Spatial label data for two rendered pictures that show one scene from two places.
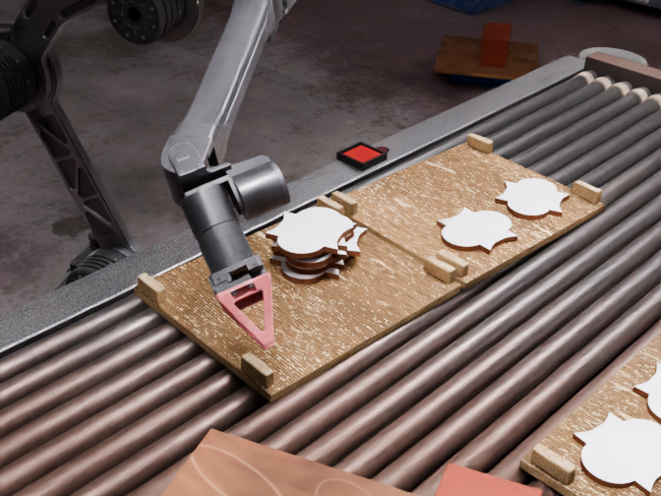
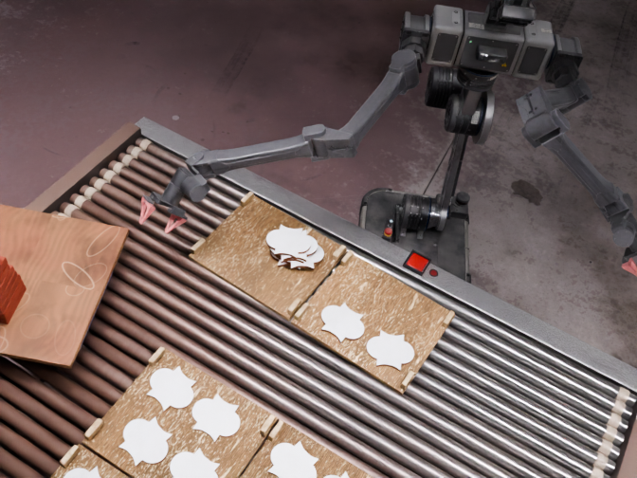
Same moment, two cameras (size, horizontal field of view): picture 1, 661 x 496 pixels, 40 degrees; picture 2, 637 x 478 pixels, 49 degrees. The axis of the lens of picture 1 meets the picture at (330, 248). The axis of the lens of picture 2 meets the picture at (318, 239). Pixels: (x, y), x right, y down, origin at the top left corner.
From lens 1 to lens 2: 1.91 m
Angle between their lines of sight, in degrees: 53
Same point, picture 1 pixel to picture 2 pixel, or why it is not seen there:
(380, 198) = (364, 275)
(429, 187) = (386, 298)
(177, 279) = (261, 207)
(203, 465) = (109, 229)
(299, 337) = (228, 258)
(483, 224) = (346, 324)
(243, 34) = (279, 146)
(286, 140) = not seen: outside the picture
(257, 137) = not seen: outside the picture
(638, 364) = (239, 399)
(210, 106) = (230, 155)
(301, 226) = (289, 237)
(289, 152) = not seen: outside the picture
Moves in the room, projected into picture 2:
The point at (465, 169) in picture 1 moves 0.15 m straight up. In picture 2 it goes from (415, 315) to (426, 288)
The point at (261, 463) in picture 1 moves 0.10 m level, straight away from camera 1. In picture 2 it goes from (112, 246) to (144, 239)
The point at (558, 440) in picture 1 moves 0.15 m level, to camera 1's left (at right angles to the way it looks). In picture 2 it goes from (176, 361) to (172, 319)
